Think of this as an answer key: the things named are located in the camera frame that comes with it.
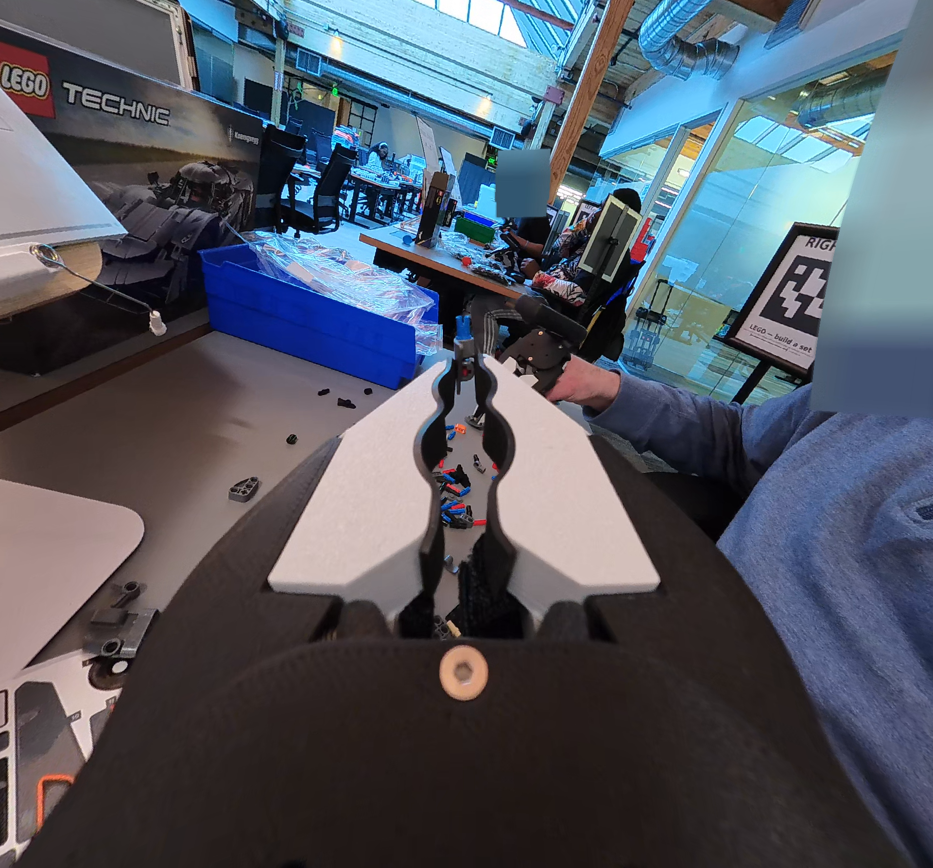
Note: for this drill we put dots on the lego sticker sheet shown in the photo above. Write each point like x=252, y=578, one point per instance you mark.
x=44, y=737

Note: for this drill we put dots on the black office chair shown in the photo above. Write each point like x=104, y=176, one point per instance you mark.
x=321, y=190

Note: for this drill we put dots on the lego set box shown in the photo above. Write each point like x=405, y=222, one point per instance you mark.
x=146, y=153

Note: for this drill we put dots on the white book stand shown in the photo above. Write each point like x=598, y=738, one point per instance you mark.
x=58, y=562

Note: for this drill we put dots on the wooden post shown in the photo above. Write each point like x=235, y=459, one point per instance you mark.
x=594, y=81

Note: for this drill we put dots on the clear plastic bags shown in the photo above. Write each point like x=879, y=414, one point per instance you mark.
x=342, y=277

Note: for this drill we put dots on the lego instruction booklet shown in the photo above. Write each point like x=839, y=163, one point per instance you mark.
x=44, y=175

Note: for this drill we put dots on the blue plastic bin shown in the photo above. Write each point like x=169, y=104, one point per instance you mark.
x=291, y=321

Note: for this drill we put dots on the black framed sign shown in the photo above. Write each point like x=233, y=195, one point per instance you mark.
x=791, y=299

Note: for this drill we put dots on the framed grey screen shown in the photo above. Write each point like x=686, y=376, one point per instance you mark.
x=87, y=15

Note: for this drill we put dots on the dark grey lego connector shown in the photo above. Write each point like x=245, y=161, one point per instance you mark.
x=116, y=624

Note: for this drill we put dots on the black suitcase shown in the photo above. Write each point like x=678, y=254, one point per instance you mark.
x=645, y=328

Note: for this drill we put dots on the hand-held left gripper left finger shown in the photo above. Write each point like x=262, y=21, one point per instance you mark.
x=357, y=518

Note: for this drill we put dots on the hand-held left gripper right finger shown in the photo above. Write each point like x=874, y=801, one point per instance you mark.
x=576, y=518

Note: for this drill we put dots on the silver air duct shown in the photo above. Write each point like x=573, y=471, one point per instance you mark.
x=692, y=15

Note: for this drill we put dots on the wooden office desk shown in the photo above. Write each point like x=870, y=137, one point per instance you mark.
x=437, y=259

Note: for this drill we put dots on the person's blue sweater torso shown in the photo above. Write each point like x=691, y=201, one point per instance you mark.
x=838, y=627

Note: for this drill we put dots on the person's right hand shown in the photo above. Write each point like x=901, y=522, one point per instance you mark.
x=590, y=383

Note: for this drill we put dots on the small black lego assembly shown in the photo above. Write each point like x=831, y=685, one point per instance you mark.
x=464, y=358

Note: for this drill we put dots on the pile of lego pieces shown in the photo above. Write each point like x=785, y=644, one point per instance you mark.
x=455, y=516

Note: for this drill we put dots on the dark grey lego liftarm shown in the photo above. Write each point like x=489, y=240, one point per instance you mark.
x=244, y=489

